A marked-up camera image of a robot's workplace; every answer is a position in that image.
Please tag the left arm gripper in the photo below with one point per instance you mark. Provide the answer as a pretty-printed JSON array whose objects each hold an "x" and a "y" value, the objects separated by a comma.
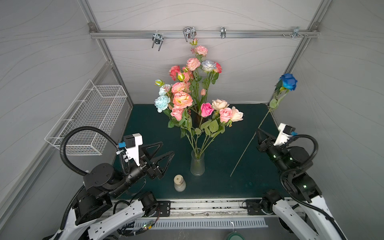
[{"x": 152, "y": 170}]

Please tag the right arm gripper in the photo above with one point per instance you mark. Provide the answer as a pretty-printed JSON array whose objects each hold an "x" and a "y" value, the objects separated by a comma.
[{"x": 267, "y": 146}]

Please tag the large cream rose stem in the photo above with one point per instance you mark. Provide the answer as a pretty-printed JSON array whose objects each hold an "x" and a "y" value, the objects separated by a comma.
[{"x": 237, "y": 115}]

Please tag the clear ribbed glass vase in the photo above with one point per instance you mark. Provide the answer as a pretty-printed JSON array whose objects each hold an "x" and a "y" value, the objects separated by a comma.
[{"x": 197, "y": 166}]

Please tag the medium pink rose stem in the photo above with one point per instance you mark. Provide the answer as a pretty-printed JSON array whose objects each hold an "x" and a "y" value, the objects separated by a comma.
[{"x": 177, "y": 118}]

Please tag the dark blue small flower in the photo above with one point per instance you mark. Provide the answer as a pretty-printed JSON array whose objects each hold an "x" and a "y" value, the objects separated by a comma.
[{"x": 286, "y": 84}]

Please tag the small cream rose stem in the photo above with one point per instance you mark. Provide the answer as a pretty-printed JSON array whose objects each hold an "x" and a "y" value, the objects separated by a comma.
[{"x": 219, "y": 104}]

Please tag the pink ribbed glass vase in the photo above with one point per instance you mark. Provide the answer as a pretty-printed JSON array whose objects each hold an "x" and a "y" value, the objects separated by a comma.
[{"x": 197, "y": 119}]

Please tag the teal white flower spray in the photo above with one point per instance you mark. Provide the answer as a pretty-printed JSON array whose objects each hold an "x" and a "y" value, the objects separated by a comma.
[{"x": 162, "y": 102}]

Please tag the orange pink peony stem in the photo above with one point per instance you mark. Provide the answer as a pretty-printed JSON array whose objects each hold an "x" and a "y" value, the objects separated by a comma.
[{"x": 182, "y": 100}]

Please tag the white blue rose stem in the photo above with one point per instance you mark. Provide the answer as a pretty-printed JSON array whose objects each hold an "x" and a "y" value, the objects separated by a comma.
[{"x": 209, "y": 68}]

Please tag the pink carnation spray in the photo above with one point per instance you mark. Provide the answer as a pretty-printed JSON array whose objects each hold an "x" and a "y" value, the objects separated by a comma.
[{"x": 188, "y": 80}]

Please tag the large pink rose stem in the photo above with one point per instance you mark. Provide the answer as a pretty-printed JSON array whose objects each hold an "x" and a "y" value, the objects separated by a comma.
[{"x": 174, "y": 72}]

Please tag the tall pink peony stem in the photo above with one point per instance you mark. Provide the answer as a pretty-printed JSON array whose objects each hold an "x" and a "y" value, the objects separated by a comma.
[{"x": 194, "y": 64}]

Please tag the pink white rose stem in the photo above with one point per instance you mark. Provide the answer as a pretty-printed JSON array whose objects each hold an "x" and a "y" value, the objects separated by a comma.
[{"x": 216, "y": 126}]

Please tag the magenta rose stem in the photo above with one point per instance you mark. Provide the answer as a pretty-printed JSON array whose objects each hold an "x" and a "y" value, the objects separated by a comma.
[{"x": 206, "y": 111}]

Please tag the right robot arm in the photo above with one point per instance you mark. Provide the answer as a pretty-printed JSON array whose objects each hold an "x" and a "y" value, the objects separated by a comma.
[{"x": 293, "y": 154}]

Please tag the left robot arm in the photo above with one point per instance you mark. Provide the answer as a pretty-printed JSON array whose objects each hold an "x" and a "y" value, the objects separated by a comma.
[{"x": 91, "y": 214}]

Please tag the cream capped bottle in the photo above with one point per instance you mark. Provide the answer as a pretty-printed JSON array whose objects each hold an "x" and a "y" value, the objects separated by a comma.
[{"x": 179, "y": 183}]

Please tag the white vented strip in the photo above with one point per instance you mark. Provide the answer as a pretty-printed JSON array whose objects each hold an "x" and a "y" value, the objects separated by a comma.
[{"x": 187, "y": 224}]

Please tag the green round lid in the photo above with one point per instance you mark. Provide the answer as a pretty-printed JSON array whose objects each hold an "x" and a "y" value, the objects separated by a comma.
[{"x": 234, "y": 236}]

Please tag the metal u-bolt clamp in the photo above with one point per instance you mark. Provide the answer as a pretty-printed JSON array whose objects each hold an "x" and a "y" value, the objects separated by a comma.
[{"x": 157, "y": 39}]

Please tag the aluminium crossbar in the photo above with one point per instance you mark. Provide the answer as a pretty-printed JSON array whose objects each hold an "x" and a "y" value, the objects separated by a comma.
[{"x": 200, "y": 34}]

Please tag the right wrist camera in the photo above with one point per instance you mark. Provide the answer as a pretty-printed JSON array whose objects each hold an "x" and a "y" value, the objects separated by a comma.
[{"x": 285, "y": 133}]

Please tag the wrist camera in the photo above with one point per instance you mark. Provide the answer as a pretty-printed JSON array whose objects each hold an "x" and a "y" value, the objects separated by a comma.
[
  {"x": 129, "y": 148},
  {"x": 285, "y": 133}
]

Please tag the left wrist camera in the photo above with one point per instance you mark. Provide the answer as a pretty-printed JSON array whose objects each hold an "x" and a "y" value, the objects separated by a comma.
[{"x": 129, "y": 148}]

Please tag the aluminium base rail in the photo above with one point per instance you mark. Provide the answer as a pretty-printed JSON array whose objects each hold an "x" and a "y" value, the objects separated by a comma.
[{"x": 208, "y": 208}]

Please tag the white wire basket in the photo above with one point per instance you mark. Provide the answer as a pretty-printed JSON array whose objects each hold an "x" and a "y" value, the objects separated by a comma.
[{"x": 96, "y": 106}]

